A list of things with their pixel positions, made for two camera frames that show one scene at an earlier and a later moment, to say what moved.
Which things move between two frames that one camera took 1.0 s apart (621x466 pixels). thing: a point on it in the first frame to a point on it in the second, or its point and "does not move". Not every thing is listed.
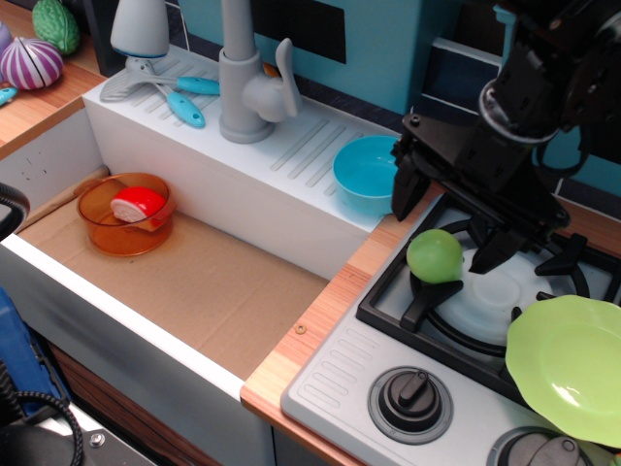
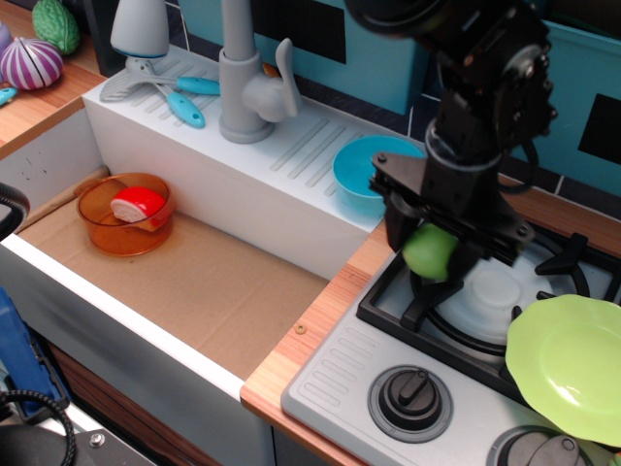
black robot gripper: x=502 y=182 to x=467 y=202
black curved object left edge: x=19 y=206 does not move
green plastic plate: x=564 y=353 does not move
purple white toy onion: x=29 y=63 does not move
